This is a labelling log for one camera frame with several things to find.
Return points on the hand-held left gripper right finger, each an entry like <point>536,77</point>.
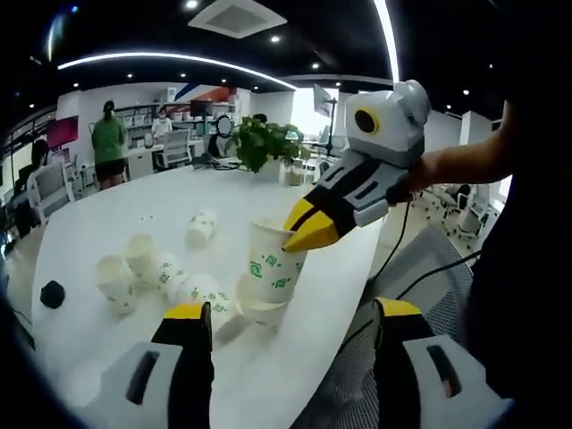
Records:
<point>415,389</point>

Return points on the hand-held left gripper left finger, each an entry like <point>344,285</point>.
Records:
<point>152,389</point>

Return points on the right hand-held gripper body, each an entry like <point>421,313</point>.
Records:
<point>393,129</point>

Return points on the stack of white paper cups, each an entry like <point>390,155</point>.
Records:
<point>261,313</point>

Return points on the person's right hand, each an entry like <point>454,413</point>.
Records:
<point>426,174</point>

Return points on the glass jar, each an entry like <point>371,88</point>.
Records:
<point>295,176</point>

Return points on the grey mesh office chair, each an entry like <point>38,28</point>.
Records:
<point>348,384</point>

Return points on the studio light on stand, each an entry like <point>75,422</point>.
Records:
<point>322,100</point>

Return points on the green potted plant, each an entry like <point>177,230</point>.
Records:
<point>259,143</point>

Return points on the straight ceiling light strip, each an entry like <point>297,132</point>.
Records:
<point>389,40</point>

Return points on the dark grey bag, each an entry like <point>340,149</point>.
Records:
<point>207,161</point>

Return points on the small black object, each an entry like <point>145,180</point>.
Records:
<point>52,294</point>

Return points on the black monitor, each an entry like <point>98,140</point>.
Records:
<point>200,107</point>

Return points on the person's dark clothed torso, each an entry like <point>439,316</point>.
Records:
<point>527,246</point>

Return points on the white office chair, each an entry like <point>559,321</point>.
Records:
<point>176,149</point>
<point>51,187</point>

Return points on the ceiling air conditioner vent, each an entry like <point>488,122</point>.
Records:
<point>237,18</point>

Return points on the white counter cabinet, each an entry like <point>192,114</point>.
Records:
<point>140,161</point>

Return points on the curved ceiling light strip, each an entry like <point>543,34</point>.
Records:
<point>170,57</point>

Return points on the pink monitor screen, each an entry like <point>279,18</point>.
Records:
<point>62,132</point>

